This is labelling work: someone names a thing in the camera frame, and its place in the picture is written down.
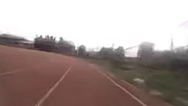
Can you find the group of dark trees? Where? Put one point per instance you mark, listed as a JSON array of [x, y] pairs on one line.
[[52, 45]]

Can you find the tall grey building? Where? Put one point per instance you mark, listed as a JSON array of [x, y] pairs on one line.
[[146, 50]]

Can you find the grass field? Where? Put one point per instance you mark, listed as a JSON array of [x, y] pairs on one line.
[[169, 82]]

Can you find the row of trees and bushes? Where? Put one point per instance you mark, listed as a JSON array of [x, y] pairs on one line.
[[182, 58]]

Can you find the low building with curved roof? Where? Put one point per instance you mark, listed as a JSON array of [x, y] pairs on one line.
[[6, 39]]

